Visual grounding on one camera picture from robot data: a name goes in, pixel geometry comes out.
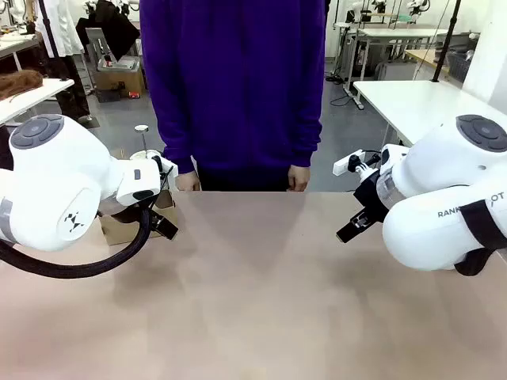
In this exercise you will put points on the person's right hand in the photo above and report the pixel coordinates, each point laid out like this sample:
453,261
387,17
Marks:
187,181

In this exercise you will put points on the brown cardboard box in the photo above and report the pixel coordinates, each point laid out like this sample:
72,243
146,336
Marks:
119,79

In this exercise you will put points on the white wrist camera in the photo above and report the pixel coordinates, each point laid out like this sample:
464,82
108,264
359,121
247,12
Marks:
348,163
168,172

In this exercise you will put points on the person in purple sweater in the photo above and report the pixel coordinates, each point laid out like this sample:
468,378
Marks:
237,87

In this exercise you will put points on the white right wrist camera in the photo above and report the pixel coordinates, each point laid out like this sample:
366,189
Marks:
348,163

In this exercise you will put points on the brown cardboard cup carrier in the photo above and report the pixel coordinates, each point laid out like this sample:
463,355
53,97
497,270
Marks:
119,231

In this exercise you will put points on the brown hairy wig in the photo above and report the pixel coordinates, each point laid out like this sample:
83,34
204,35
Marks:
17,83

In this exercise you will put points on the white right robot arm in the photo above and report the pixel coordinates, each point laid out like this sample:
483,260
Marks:
431,182

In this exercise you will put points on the white round stand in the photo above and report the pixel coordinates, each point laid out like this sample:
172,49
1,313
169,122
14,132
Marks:
141,128

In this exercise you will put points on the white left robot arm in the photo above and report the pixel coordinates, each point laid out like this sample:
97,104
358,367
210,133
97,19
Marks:
59,170

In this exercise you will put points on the white workbench with frame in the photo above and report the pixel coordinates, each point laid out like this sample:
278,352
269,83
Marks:
380,39

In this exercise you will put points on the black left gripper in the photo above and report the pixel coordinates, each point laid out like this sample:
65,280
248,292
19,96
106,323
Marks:
124,213

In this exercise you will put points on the person's left hand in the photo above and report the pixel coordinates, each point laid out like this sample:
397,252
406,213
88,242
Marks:
298,179

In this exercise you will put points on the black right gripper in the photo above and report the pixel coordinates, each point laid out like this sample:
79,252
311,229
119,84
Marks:
370,196

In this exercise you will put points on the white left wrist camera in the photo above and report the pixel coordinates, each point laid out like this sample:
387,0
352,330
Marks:
168,172

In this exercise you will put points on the person in white coat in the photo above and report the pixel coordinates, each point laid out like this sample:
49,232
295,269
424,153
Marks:
65,47

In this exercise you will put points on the black hanging cloth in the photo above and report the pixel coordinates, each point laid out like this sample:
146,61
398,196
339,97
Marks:
113,27

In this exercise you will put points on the large white table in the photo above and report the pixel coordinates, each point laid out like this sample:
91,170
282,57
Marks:
412,103

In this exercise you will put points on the black vertical pole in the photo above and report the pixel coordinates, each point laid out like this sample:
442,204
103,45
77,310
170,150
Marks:
445,43

